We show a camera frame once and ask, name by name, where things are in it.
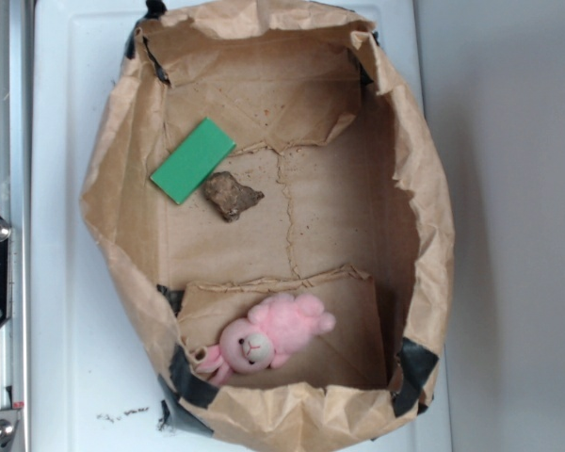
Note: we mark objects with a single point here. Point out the aluminium frame rail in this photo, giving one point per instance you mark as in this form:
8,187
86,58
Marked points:
15,20

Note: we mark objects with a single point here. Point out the brown paper lined box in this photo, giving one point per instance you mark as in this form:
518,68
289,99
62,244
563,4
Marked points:
324,125

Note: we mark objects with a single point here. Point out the brown rough rock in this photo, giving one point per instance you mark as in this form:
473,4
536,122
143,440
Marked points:
229,196

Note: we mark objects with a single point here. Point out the white tray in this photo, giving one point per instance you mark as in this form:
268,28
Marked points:
92,386

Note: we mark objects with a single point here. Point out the green rectangular block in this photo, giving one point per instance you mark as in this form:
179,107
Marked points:
193,161

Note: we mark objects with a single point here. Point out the pink plush bunny toy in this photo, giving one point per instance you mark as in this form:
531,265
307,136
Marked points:
272,331

